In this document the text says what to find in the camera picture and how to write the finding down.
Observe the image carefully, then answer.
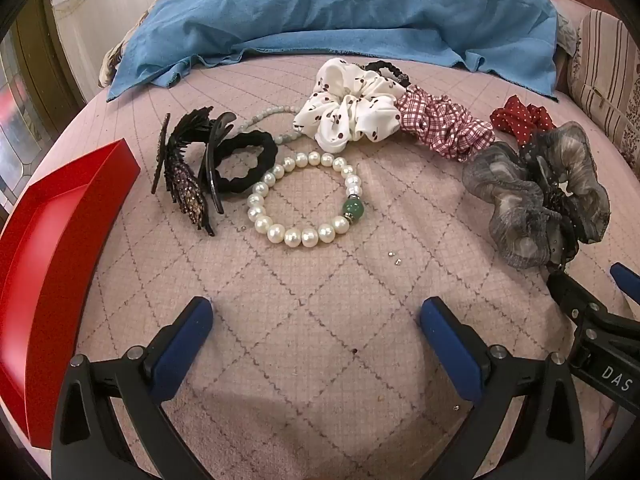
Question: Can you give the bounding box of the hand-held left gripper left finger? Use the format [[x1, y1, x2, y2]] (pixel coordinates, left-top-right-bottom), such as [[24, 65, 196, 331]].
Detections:
[[50, 296, 221, 480]]

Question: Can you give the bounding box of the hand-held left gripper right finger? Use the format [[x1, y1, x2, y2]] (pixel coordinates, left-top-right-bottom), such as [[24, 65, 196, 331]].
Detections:
[[419, 296, 586, 480]]

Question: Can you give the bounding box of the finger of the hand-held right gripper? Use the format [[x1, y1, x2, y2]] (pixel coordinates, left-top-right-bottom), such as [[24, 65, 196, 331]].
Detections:
[[609, 262, 640, 308], [546, 270, 608, 331]]

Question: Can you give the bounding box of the grey sheer scrunchie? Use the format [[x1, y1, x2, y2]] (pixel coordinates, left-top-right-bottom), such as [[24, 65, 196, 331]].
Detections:
[[461, 121, 612, 268]]

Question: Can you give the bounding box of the pearl bracelet with green bead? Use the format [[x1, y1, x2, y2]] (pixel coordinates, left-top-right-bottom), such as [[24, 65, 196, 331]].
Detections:
[[246, 151, 365, 248]]

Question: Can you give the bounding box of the red tray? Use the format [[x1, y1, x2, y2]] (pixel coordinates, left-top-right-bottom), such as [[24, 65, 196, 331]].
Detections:
[[0, 139, 141, 448]]

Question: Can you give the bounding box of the black beaded hair claw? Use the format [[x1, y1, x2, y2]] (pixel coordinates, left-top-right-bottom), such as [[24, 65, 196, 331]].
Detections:
[[150, 107, 240, 237]]

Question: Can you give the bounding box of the red polka dot scrunchie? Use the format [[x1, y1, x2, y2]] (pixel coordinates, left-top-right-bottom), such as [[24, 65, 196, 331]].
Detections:
[[489, 95, 557, 143]]

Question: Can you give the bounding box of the thick black hair tie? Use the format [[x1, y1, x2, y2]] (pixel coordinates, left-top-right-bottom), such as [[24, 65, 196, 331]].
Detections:
[[212, 130, 281, 195]]

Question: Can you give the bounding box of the red plaid scrunchie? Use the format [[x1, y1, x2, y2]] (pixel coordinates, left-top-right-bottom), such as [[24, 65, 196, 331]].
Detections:
[[395, 85, 496, 163]]

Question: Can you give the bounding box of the white cherry print scrunchie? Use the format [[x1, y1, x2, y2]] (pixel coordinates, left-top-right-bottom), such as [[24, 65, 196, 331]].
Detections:
[[292, 57, 403, 153]]

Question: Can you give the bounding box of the thin black beaded hair tie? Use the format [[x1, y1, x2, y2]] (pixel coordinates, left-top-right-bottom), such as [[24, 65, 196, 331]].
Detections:
[[362, 59, 412, 90]]

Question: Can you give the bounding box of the striped cushion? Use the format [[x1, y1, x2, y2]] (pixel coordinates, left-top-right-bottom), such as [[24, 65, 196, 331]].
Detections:
[[567, 9, 640, 161]]

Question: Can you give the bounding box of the glass door panel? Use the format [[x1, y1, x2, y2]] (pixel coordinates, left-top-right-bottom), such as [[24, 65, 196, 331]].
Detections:
[[0, 10, 86, 211]]

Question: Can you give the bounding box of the floral cloth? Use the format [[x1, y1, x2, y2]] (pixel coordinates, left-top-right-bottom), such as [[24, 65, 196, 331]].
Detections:
[[97, 35, 132, 89]]

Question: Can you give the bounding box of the blue cloth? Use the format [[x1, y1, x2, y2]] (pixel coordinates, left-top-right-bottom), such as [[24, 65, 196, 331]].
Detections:
[[106, 0, 560, 103]]

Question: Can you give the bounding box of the pale green bead bracelet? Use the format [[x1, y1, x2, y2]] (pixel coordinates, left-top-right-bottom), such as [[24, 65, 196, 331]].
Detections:
[[232, 104, 313, 146]]

